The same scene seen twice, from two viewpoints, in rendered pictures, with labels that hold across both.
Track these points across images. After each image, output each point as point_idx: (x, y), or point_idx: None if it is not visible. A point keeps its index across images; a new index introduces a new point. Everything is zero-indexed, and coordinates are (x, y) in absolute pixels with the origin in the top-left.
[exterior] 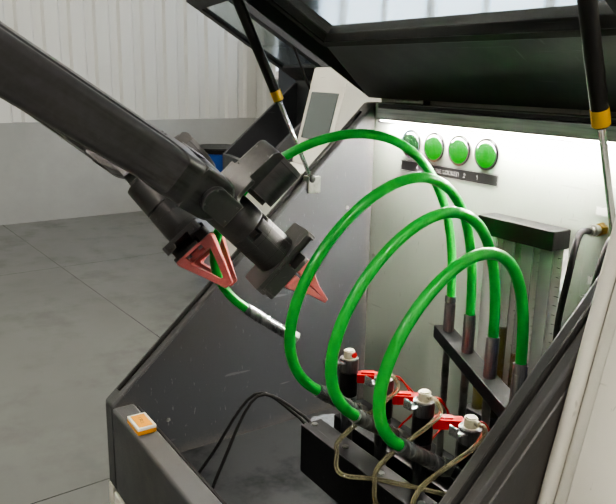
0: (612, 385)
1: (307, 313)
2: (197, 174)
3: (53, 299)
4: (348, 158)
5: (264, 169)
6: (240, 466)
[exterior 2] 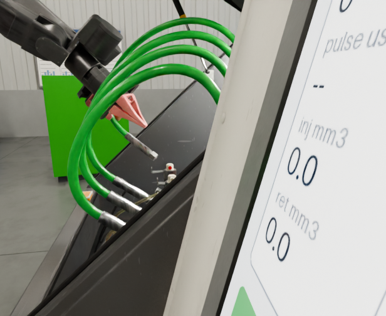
0: (207, 180)
1: None
2: (25, 25)
3: None
4: None
5: (88, 30)
6: None
